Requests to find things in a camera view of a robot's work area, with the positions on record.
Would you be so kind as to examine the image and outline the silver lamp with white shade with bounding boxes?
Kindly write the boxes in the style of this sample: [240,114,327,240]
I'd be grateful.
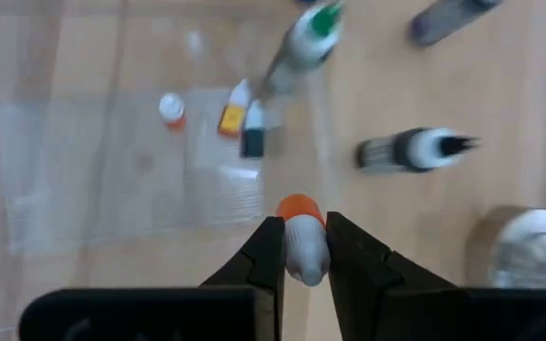
[464,205,546,291]

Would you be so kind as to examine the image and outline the small yellow dye bottle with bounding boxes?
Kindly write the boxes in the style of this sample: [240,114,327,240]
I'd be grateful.
[217,79,254,140]

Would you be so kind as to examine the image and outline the large green food coloring bottle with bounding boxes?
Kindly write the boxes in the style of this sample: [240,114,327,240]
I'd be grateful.
[257,0,347,99]

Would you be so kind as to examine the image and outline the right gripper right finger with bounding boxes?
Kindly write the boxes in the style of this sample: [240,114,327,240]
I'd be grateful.
[325,210,458,341]

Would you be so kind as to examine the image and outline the small orange dye bottle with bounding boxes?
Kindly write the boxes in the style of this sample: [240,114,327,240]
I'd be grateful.
[158,92,188,134]
[274,192,332,288]

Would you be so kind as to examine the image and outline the small dark green dye bottle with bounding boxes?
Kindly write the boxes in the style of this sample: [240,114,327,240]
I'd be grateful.
[240,99,267,159]

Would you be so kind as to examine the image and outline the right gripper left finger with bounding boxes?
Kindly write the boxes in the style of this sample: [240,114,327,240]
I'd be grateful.
[200,215,287,341]

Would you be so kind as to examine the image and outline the large black food coloring bottle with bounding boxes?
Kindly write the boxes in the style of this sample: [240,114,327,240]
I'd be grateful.
[355,126,482,174]

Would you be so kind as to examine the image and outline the large purple food coloring bottle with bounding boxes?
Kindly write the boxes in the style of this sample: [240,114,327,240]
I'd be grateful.
[407,0,505,48]

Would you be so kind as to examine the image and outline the clear plastic container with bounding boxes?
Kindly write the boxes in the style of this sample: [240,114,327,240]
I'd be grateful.
[0,0,345,258]

